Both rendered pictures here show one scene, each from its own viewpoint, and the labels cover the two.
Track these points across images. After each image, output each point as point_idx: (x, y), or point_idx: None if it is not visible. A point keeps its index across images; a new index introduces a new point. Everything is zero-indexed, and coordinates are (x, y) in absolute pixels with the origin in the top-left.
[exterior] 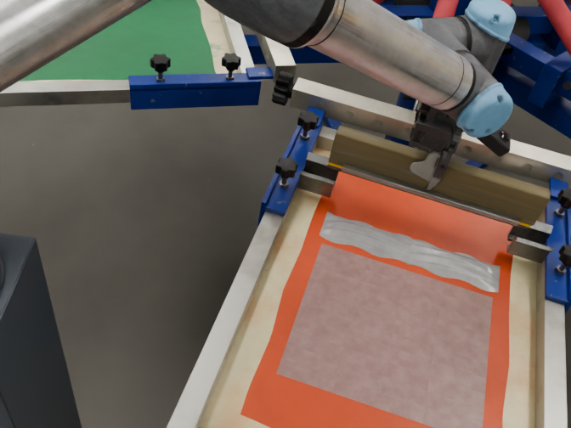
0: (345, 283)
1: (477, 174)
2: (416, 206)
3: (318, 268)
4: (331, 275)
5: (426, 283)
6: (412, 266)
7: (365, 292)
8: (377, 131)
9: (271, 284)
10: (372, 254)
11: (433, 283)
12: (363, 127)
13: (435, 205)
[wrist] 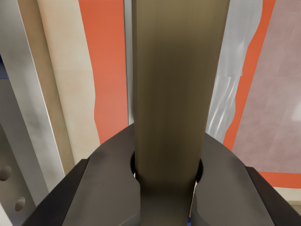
0: (283, 141)
1: (212, 18)
2: (119, 75)
3: (264, 167)
4: (273, 155)
5: (277, 42)
6: (244, 67)
7: (298, 119)
8: (14, 160)
9: (288, 197)
10: (232, 120)
11: (276, 29)
12: (22, 175)
13: (100, 45)
